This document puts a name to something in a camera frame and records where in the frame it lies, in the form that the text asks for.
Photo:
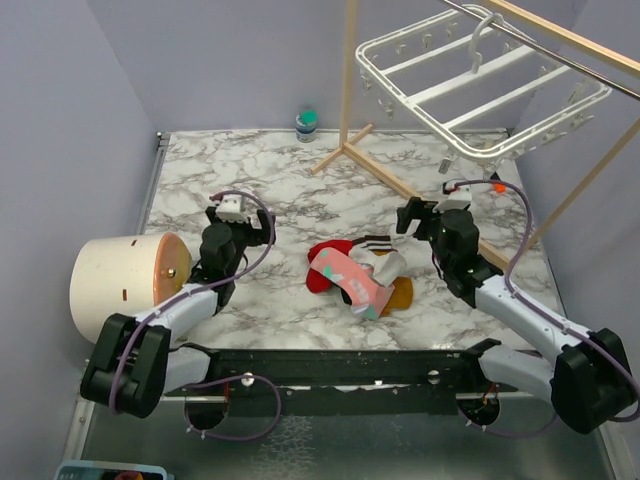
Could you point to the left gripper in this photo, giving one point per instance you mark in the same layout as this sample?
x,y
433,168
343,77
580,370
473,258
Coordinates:
x,y
256,235

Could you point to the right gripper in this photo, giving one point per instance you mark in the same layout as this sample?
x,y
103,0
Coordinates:
x,y
416,209

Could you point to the white sock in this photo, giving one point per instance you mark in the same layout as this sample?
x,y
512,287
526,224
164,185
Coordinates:
x,y
385,268

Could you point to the pink sock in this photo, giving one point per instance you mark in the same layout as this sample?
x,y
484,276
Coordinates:
x,y
368,297

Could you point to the red sock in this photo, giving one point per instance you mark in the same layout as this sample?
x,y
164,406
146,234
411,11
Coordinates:
x,y
318,279

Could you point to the white plastic sock hanger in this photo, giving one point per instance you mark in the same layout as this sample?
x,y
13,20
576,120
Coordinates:
x,y
505,122

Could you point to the mustard striped sock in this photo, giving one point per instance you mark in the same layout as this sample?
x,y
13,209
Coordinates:
x,y
366,249

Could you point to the black sock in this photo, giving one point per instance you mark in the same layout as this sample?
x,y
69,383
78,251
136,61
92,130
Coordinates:
x,y
346,297

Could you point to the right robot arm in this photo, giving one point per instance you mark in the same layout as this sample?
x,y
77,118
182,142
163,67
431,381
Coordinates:
x,y
584,375

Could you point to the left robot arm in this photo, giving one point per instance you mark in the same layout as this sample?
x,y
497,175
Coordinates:
x,y
136,359

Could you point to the wooden clothes rack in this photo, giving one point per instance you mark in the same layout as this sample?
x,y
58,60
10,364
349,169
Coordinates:
x,y
489,16

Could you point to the black orange highlighter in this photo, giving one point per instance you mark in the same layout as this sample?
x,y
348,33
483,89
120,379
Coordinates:
x,y
497,185

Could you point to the cream cylindrical container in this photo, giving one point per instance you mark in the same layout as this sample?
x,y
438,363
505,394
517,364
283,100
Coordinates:
x,y
126,275

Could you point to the teal lidded jar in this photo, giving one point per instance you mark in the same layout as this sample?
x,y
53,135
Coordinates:
x,y
306,126

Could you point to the blue bin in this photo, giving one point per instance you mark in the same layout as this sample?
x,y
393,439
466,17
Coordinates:
x,y
96,470

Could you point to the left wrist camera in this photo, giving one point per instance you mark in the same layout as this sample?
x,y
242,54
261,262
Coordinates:
x,y
231,208

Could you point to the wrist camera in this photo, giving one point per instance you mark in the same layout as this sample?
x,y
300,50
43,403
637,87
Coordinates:
x,y
231,208
456,197

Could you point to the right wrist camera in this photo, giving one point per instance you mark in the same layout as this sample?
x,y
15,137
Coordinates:
x,y
456,197

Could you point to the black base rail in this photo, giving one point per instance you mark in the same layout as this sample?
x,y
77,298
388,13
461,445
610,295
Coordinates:
x,y
258,383

